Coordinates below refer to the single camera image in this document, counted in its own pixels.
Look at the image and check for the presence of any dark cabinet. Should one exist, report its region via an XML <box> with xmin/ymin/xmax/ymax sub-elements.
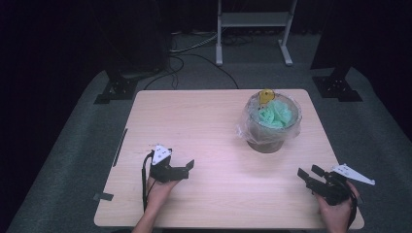
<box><xmin>93</xmin><ymin>0</ymin><xmax>171</xmax><ymax>80</ymax></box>

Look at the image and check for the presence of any black tape piece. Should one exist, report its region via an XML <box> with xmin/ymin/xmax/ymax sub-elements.
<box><xmin>92</xmin><ymin>191</ymin><xmax>115</xmax><ymax>202</ymax></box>

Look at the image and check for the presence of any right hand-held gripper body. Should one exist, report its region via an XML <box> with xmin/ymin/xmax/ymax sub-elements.
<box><xmin>310</xmin><ymin>162</ymin><xmax>377</xmax><ymax>207</ymax></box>

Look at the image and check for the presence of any person's left hand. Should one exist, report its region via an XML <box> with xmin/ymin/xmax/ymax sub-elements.
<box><xmin>145</xmin><ymin>175</ymin><xmax>182</xmax><ymax>213</ymax></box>

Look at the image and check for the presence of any yellow scrap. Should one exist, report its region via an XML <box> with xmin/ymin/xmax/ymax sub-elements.
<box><xmin>257</xmin><ymin>88</ymin><xmax>276</xmax><ymax>106</ymax></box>

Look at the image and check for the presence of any brown trash bin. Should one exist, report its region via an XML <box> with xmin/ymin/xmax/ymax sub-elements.
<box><xmin>244</xmin><ymin>91</ymin><xmax>303</xmax><ymax>154</ymax></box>

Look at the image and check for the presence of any white metal stand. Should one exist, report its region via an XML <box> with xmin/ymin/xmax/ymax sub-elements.
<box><xmin>215</xmin><ymin>0</ymin><xmax>299</xmax><ymax>68</ymax></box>

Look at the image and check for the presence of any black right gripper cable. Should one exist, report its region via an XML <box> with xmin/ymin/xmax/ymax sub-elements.
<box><xmin>345</xmin><ymin>180</ymin><xmax>360</xmax><ymax>229</ymax></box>

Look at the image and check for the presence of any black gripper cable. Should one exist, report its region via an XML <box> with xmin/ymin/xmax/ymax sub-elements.
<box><xmin>345</xmin><ymin>180</ymin><xmax>360</xmax><ymax>229</ymax></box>
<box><xmin>140</xmin><ymin>150</ymin><xmax>155</xmax><ymax>214</ymax></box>

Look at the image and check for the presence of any black stand base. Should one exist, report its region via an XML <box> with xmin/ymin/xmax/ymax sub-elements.
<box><xmin>311</xmin><ymin>66</ymin><xmax>363</xmax><ymax>103</ymax></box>
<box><xmin>93</xmin><ymin>68</ymin><xmax>140</xmax><ymax>106</ymax></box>

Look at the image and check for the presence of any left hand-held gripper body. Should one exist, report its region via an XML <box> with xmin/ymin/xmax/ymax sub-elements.
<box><xmin>148</xmin><ymin>144</ymin><xmax>178</xmax><ymax>183</ymax></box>

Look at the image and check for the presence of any black floor cable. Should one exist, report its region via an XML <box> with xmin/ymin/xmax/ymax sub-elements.
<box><xmin>143</xmin><ymin>52</ymin><xmax>240</xmax><ymax>91</ymax></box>

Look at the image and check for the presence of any clear plastic trash bag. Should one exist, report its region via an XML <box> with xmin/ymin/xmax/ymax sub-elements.
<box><xmin>235</xmin><ymin>90</ymin><xmax>304</xmax><ymax>146</ymax></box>

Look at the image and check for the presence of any person's right hand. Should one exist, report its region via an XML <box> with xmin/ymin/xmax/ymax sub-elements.
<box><xmin>315</xmin><ymin>180</ymin><xmax>361</xmax><ymax>233</ymax></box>

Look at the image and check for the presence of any green crumpled paper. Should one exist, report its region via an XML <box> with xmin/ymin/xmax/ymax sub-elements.
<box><xmin>257</xmin><ymin>99</ymin><xmax>293</xmax><ymax>129</ymax></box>

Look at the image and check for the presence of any grey floor cable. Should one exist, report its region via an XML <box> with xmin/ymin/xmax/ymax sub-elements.
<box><xmin>169</xmin><ymin>29</ymin><xmax>219</xmax><ymax>54</ymax></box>

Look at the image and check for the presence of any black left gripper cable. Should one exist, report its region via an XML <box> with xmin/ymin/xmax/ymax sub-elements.
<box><xmin>140</xmin><ymin>150</ymin><xmax>155</xmax><ymax>214</ymax></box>

